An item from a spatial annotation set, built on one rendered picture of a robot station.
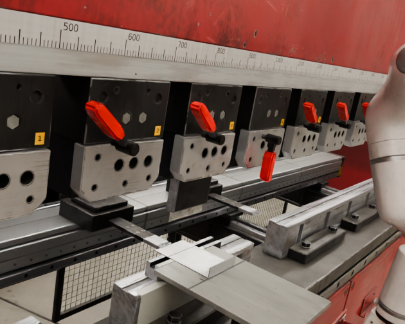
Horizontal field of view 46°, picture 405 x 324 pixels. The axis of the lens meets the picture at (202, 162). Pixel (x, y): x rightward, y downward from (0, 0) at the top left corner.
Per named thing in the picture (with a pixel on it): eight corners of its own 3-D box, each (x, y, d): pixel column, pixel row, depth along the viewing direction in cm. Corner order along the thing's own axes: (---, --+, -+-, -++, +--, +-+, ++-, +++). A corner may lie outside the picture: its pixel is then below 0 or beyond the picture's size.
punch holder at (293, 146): (288, 160, 109) (303, 89, 105) (256, 150, 114) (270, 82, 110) (314, 154, 121) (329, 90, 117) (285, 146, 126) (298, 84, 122)
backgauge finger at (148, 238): (143, 261, 89) (146, 237, 88) (58, 215, 103) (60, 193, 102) (183, 246, 98) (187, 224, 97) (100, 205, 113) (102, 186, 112)
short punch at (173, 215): (172, 224, 85) (180, 173, 83) (164, 220, 86) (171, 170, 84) (205, 213, 93) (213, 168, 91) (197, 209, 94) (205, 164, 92)
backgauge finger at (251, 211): (242, 224, 117) (246, 205, 116) (164, 191, 131) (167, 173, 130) (266, 215, 127) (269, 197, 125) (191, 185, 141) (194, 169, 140)
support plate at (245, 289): (283, 348, 69) (285, 342, 69) (153, 274, 84) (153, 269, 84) (330, 306, 84) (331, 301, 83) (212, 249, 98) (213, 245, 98)
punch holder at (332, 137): (322, 153, 125) (337, 91, 121) (293, 144, 130) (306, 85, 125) (342, 148, 137) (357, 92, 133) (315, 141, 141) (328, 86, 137)
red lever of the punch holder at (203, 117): (206, 101, 70) (227, 139, 78) (185, 96, 72) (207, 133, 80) (200, 110, 70) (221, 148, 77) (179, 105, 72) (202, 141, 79)
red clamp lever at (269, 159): (269, 184, 95) (278, 137, 93) (251, 177, 97) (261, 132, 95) (272, 182, 96) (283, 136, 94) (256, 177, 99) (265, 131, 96)
